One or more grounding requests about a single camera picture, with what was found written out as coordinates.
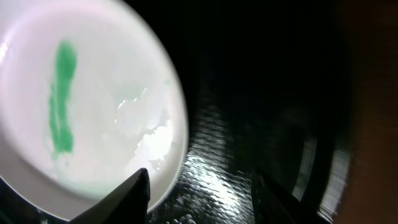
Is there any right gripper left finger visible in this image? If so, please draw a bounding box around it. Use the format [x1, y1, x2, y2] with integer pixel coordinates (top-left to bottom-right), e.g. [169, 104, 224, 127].
[68, 168, 150, 224]

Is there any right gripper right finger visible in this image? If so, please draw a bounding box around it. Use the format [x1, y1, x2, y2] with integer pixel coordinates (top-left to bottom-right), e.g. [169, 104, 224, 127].
[251, 169, 329, 224]

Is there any white plate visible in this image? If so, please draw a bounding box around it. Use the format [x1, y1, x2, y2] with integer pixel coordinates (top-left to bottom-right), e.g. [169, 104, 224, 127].
[1, 1, 188, 220]

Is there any black round tray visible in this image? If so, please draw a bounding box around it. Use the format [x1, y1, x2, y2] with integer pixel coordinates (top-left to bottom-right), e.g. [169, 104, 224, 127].
[0, 0, 354, 224]

